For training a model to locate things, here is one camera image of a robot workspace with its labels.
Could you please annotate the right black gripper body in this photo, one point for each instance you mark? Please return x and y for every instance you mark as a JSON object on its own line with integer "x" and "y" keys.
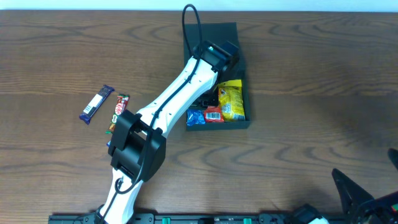
{"x": 364, "y": 205}

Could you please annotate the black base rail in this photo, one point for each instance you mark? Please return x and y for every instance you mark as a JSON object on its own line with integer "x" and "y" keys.
{"x": 304, "y": 214}

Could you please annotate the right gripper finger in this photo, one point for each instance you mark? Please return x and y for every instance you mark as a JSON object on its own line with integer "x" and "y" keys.
{"x": 393, "y": 156}
{"x": 352, "y": 196}

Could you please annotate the yellow snack packet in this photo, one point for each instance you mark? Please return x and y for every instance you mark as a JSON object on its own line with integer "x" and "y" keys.
{"x": 230, "y": 99}

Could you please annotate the red snack packet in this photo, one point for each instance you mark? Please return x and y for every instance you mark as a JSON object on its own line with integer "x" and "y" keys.
{"x": 213, "y": 114}

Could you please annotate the black gift box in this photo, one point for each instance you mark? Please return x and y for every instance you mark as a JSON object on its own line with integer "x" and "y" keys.
{"x": 218, "y": 33}

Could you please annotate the blue biscuit bar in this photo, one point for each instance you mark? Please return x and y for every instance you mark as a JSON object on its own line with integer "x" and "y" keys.
{"x": 195, "y": 117}

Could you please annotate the dark blue chocolate bar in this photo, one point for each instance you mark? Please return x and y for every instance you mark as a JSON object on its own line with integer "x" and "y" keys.
{"x": 95, "y": 103}

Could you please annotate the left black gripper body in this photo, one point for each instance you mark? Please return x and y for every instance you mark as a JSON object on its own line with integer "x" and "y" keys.
{"x": 211, "y": 99}

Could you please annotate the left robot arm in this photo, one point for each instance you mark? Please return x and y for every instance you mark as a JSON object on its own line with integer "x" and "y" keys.
{"x": 137, "y": 146}

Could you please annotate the red green KitKat Milo bar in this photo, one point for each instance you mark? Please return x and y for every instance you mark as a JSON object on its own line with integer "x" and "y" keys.
{"x": 122, "y": 101}

